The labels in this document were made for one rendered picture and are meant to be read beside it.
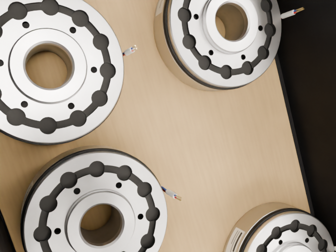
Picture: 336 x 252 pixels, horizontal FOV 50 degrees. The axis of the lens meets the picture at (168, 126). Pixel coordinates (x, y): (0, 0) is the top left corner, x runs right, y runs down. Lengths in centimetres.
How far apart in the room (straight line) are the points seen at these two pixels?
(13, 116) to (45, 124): 2
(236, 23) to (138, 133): 12
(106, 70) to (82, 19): 4
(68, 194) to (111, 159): 4
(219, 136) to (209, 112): 2
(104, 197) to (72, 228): 3
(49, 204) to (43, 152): 4
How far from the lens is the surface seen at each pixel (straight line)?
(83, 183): 26
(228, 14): 32
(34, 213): 26
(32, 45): 25
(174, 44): 27
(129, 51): 25
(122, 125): 29
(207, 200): 33
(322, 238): 37
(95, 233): 29
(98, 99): 26
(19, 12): 26
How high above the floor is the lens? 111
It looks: 68 degrees down
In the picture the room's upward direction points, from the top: 97 degrees clockwise
